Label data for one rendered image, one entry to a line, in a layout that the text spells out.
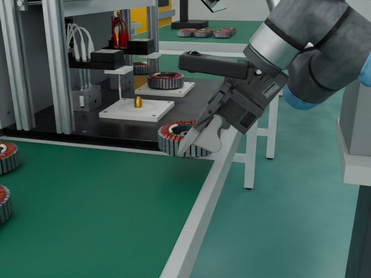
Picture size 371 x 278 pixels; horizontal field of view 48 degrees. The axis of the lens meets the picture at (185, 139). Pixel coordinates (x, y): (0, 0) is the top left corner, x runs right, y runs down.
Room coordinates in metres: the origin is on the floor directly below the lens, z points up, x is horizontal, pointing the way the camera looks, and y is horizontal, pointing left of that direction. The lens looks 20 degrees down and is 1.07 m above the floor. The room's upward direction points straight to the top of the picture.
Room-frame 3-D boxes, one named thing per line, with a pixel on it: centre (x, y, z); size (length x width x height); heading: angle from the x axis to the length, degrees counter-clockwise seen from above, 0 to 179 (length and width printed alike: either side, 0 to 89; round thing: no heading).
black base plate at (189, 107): (1.14, 0.11, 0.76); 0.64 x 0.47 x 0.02; 166
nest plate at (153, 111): (1.02, 0.12, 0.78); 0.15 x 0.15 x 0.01; 76
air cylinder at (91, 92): (1.06, 0.26, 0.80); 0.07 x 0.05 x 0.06; 166
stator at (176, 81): (1.25, 0.06, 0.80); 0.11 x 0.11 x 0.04
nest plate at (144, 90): (1.25, 0.06, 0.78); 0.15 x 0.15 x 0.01; 76
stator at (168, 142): (0.70, -0.01, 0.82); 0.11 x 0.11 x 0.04
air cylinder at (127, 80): (1.29, 0.20, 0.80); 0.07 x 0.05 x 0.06; 166
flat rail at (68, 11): (1.16, 0.19, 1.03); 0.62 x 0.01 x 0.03; 166
